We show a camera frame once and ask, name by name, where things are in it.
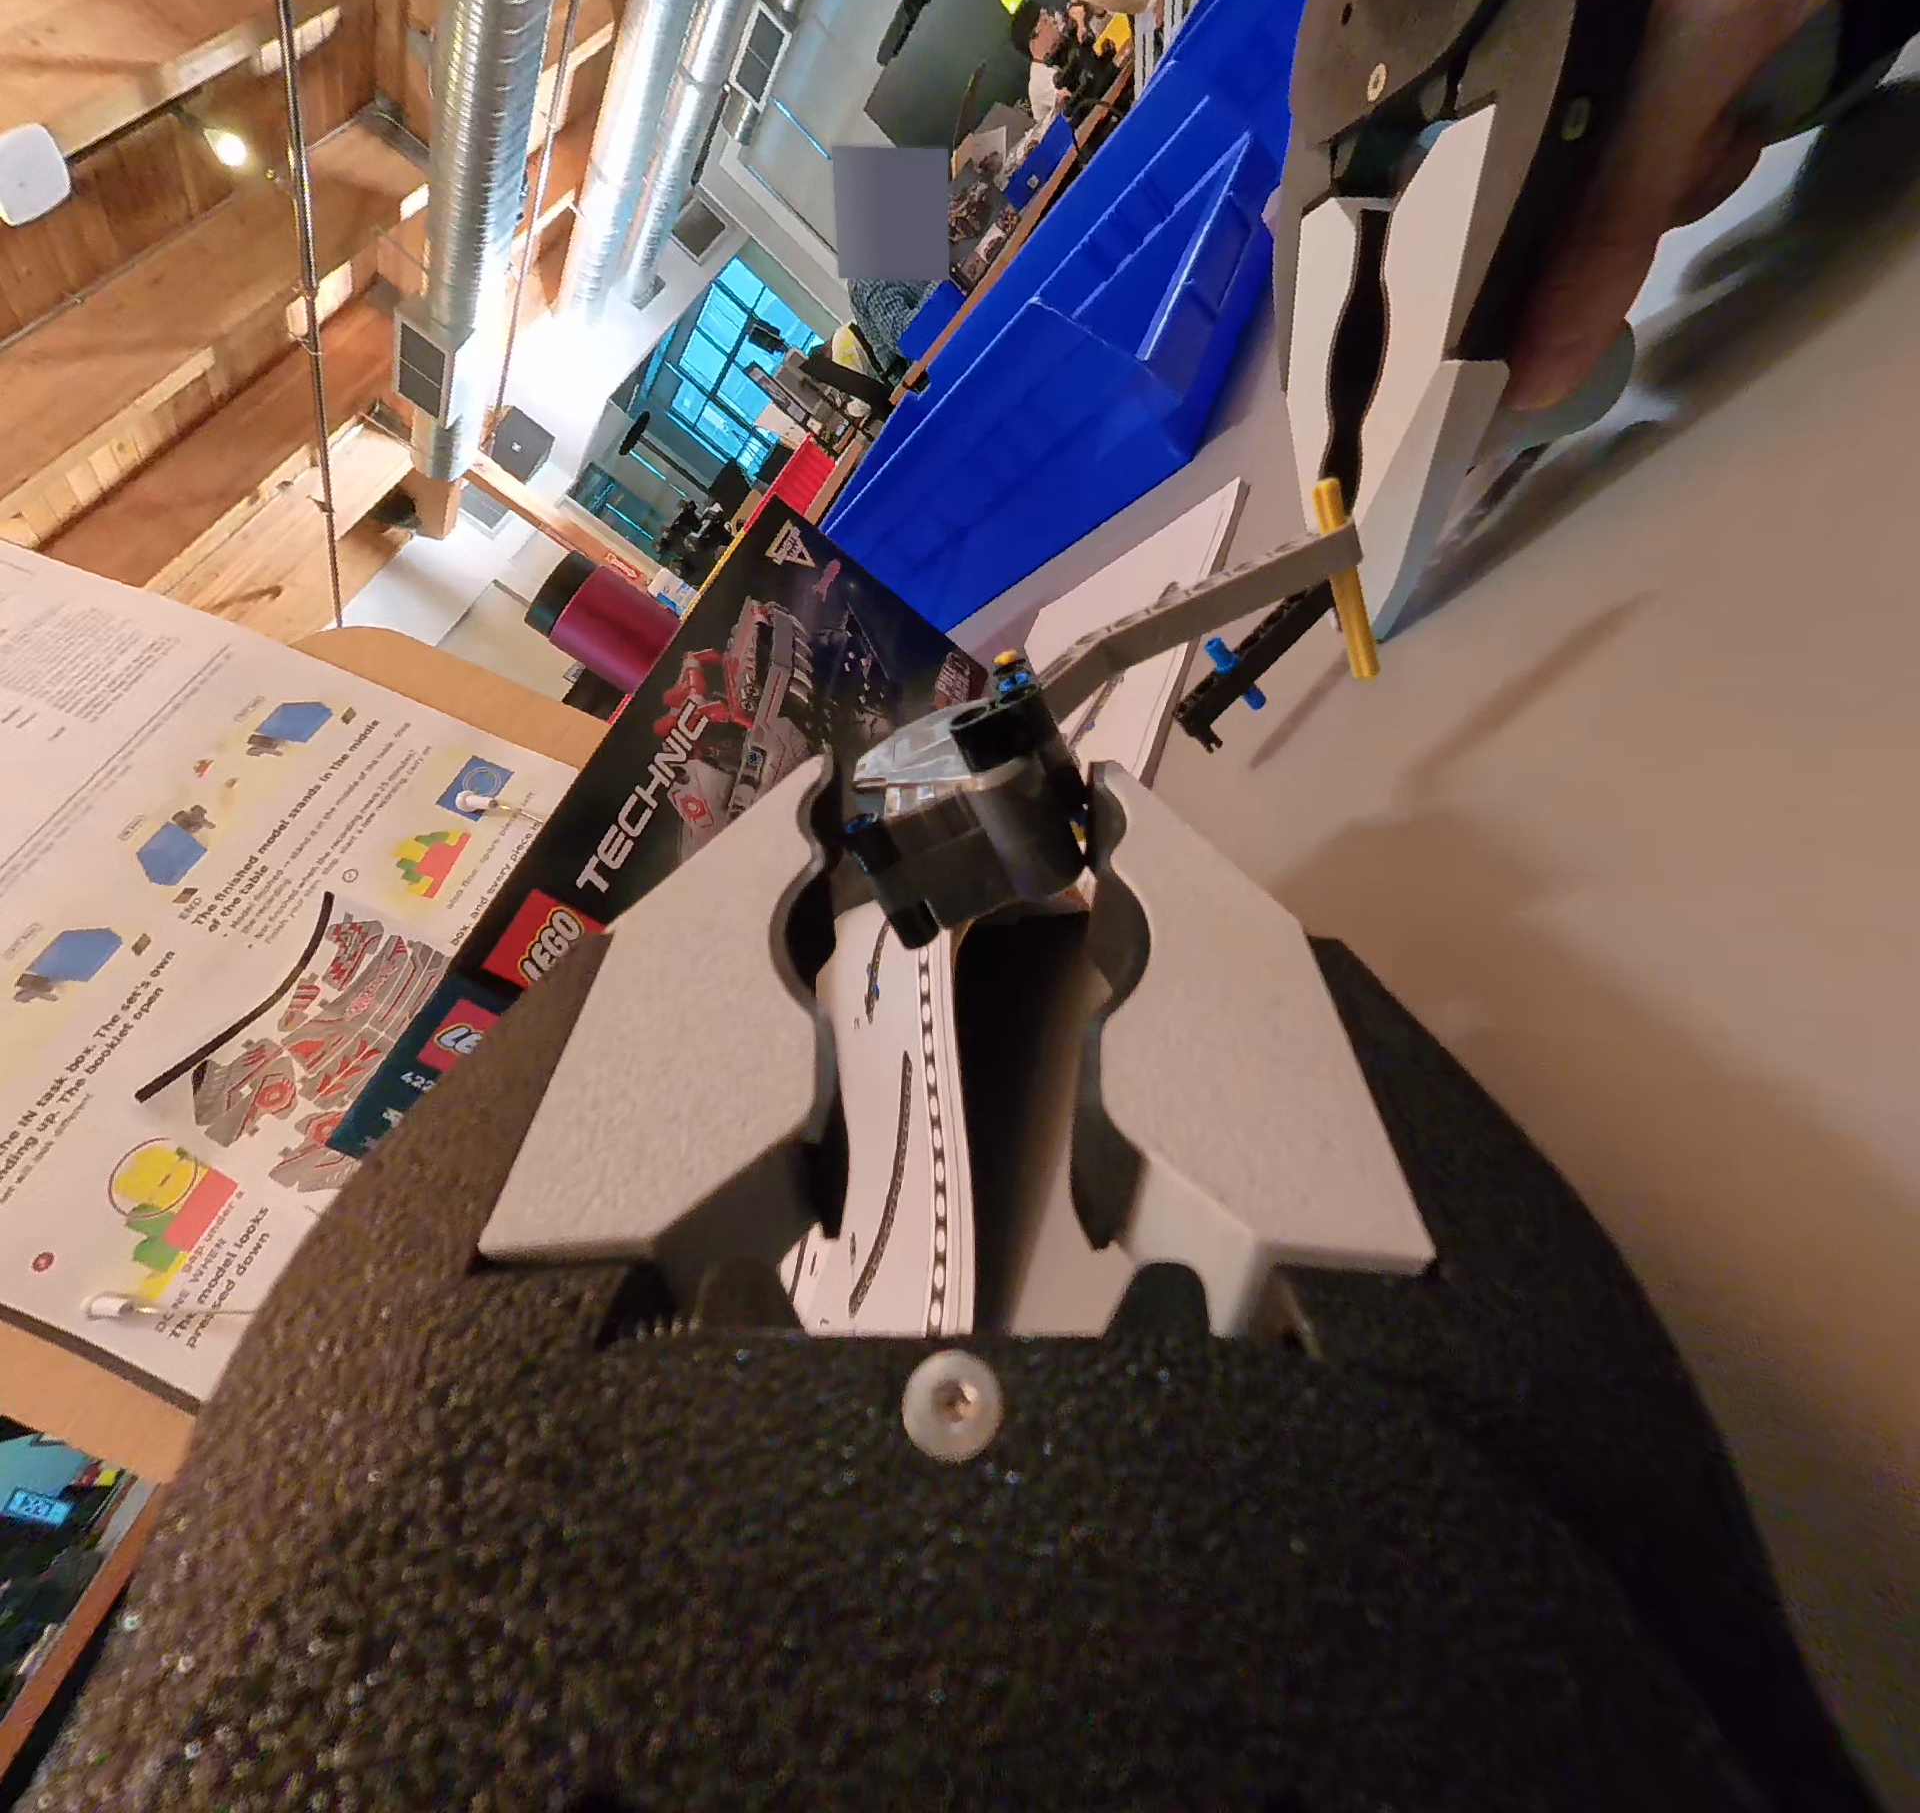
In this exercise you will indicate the blue connector pin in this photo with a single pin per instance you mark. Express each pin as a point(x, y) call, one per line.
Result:
point(1226, 657)

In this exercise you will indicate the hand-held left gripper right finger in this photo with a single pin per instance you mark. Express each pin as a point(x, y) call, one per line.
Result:
point(1259, 1093)

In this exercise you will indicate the dark grey panel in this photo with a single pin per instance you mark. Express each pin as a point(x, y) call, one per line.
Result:
point(936, 57)

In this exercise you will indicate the white ceiling access point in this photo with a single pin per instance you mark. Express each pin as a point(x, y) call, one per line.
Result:
point(31, 174)

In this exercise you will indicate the long black toy beam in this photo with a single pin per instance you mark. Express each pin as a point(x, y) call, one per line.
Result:
point(1253, 651)

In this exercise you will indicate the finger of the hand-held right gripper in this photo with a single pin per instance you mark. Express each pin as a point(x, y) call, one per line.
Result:
point(1316, 328)
point(1432, 283)

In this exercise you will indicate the silver ventilation duct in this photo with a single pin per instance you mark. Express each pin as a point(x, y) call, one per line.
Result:
point(487, 116)
point(734, 57)
point(645, 73)

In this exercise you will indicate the open instruction booklet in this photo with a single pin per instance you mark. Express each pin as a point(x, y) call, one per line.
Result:
point(900, 1093)

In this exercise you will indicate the dark toy set box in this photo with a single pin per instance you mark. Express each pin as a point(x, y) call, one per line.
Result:
point(673, 748)

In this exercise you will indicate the grey toy motor assembly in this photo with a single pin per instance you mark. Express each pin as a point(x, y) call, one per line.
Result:
point(976, 854)

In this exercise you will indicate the large window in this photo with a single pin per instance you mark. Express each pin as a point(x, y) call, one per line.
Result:
point(743, 335)

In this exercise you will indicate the blue plastic storage bins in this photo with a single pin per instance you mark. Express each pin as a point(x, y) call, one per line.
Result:
point(1034, 417)

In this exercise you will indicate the black speaker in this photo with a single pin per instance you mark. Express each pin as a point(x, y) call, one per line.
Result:
point(518, 440)

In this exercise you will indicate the ceiling spotlight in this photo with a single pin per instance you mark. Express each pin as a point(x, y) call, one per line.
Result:
point(225, 145)

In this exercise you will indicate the maroon tumbler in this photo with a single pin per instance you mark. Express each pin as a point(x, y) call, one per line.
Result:
point(614, 620)

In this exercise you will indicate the red plastic bin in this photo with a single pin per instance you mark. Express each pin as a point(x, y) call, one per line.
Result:
point(802, 477)

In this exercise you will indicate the printed instruction sheet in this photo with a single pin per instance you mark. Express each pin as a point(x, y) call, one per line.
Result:
point(149, 795)

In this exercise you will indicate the thin metal rod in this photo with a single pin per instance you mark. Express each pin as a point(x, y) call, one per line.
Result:
point(304, 268)

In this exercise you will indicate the yellow toy axle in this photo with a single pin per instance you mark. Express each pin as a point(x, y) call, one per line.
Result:
point(1362, 641)

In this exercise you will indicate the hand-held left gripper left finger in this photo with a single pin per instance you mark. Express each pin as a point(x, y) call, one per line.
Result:
point(658, 1093)

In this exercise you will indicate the person's right hand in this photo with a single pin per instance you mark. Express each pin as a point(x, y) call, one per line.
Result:
point(1680, 73)

